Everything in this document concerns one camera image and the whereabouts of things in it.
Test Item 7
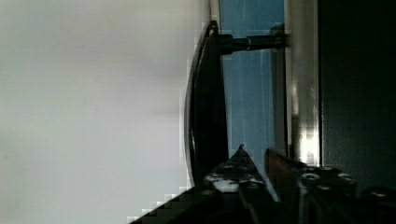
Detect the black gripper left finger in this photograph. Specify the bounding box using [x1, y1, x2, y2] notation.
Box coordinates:
[202, 145, 268, 200]

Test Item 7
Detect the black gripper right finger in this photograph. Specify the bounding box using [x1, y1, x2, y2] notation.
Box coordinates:
[264, 147, 359, 218]

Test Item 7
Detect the black toaster oven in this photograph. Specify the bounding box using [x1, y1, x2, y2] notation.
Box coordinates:
[285, 0, 396, 189]

